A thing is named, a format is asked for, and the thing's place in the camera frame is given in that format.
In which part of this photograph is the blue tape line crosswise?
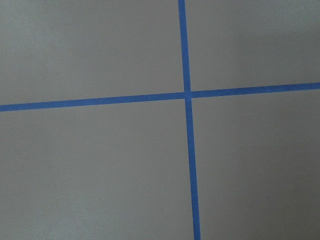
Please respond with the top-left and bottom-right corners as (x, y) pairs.
(0, 82), (320, 112)

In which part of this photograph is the blue tape line lengthwise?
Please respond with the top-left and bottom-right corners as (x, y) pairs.
(178, 0), (201, 240)

